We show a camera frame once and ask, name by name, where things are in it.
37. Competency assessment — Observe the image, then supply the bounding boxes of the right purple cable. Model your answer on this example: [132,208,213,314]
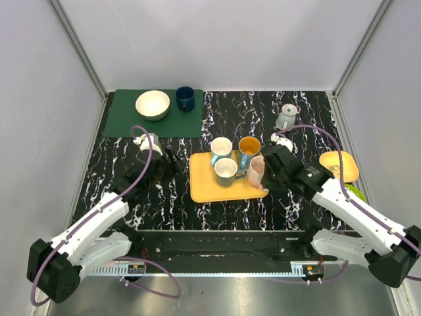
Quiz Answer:
[274,124,421,284]

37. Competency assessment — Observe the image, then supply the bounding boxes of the dark blue mug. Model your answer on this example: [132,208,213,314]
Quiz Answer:
[175,86,195,112]

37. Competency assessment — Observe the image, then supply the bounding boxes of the orange interior blue mug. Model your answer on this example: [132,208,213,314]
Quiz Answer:
[237,136,261,170]

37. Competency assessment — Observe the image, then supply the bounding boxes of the yellow square plate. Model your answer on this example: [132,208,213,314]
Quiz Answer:
[319,151,359,183]

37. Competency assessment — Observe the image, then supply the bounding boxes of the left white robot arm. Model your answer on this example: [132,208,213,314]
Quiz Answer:
[27,147,186,303]

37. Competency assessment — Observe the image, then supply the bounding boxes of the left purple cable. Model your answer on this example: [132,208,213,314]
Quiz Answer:
[30,124,182,307]

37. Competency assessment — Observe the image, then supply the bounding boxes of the purple cable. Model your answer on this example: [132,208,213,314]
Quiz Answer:
[274,124,421,284]
[30,124,182,307]

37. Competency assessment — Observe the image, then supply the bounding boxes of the lime green plate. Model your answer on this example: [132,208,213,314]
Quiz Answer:
[345,184,367,202]

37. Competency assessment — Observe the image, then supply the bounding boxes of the white interior grey mug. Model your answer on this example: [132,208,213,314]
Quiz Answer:
[214,158,246,187]

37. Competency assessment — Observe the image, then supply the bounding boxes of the orange plastic tray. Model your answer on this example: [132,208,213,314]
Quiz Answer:
[189,152,268,203]

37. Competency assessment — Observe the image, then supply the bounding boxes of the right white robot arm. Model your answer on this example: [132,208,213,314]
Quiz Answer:
[261,145,420,288]

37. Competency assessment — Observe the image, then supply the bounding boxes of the white mug blue handle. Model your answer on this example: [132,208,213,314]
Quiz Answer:
[210,137,233,166]

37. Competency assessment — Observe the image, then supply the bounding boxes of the cream bowl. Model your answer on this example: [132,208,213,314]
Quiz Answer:
[135,90,170,121]

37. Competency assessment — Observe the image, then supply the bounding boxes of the pink mug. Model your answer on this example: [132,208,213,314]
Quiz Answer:
[247,155,268,192]

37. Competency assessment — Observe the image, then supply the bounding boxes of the light blue footed mug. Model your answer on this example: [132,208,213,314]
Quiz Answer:
[276,104,299,130]

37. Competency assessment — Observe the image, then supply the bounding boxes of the dark green mat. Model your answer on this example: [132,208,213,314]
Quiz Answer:
[103,89,204,138]

